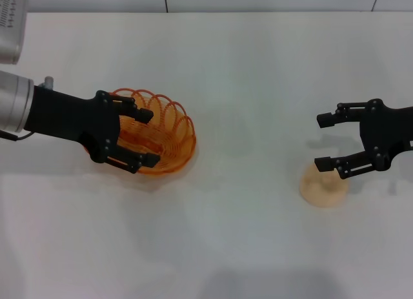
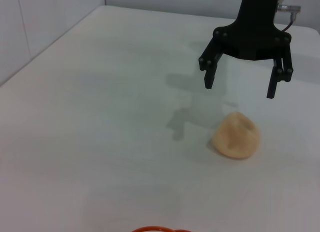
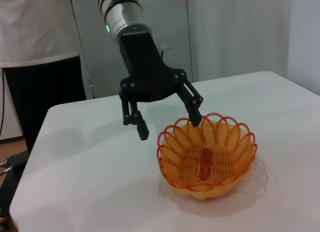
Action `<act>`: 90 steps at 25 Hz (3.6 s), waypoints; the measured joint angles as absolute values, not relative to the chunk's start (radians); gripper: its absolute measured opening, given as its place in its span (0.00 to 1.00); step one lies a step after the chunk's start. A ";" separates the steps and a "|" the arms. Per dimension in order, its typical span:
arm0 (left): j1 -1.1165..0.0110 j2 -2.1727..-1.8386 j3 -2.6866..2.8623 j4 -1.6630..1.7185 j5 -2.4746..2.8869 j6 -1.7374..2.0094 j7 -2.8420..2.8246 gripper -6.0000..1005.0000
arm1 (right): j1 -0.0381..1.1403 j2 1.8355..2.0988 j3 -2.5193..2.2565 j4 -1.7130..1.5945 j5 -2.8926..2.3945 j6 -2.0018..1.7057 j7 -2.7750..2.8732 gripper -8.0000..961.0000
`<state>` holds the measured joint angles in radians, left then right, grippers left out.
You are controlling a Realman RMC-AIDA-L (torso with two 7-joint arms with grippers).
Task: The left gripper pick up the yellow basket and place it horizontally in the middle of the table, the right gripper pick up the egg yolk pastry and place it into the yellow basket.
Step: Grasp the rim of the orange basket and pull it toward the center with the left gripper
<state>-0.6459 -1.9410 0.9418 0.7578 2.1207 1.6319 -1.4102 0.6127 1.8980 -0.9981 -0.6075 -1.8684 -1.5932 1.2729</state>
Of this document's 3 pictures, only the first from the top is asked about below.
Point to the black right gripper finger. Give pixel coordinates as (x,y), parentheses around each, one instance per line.
(324,164)
(326,119)

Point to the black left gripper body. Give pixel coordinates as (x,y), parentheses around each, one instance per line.
(71,118)

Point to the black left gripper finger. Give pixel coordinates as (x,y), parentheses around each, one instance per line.
(150,159)
(143,115)

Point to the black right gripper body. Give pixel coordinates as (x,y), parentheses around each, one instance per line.
(390,131)

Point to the beige steamed bun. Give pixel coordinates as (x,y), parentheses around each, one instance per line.
(322,192)

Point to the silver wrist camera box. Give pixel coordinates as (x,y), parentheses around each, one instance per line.
(11,24)

